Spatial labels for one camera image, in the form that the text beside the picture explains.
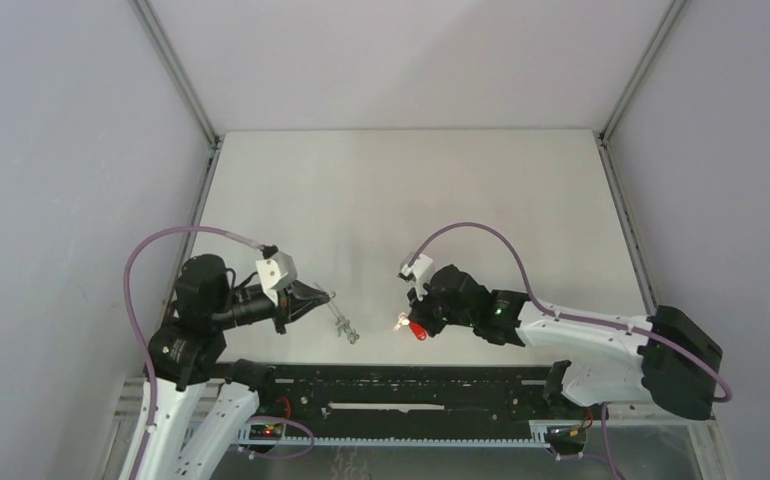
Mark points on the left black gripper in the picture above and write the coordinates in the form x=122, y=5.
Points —
x=292, y=306

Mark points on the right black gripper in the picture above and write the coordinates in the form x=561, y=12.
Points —
x=419, y=301

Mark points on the metal disc keyring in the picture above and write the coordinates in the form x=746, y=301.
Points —
x=343, y=326

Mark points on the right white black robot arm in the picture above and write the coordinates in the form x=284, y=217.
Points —
x=664, y=357

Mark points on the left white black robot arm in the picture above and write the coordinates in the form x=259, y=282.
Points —
x=184, y=352

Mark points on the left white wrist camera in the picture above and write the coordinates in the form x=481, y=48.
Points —
x=276, y=271

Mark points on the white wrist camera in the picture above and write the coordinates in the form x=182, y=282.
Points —
x=276, y=271
x=415, y=265

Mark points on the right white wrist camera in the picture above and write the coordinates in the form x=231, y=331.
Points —
x=415, y=265

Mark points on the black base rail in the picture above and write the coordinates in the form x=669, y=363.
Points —
x=437, y=402

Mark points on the white slotted cable duct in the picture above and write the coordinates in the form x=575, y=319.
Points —
x=535, y=438

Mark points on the right aluminium frame post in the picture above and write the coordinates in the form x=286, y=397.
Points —
x=664, y=28

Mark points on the aluminium frame post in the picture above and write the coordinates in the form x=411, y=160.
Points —
x=664, y=28
x=165, y=50

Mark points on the left aluminium frame post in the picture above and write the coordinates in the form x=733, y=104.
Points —
x=165, y=50

